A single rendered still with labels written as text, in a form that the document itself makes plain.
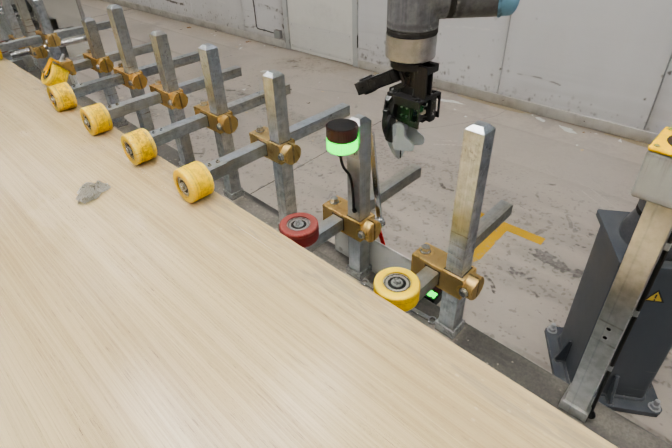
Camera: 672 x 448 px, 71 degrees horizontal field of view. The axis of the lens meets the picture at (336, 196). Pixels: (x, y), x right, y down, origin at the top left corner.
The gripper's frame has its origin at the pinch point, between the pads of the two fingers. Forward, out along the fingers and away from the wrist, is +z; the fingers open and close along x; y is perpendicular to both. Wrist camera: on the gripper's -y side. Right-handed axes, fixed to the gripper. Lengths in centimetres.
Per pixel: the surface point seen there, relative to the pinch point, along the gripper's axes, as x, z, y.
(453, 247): -9.5, 8.3, 20.7
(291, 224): -22.7, 10.5, -8.7
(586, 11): 259, 27, -50
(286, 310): -38.5, 10.8, 7.7
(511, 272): 93, 101, -2
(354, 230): -10.3, 16.2, -2.7
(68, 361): -67, 11, -9
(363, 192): -8.3, 6.9, -1.8
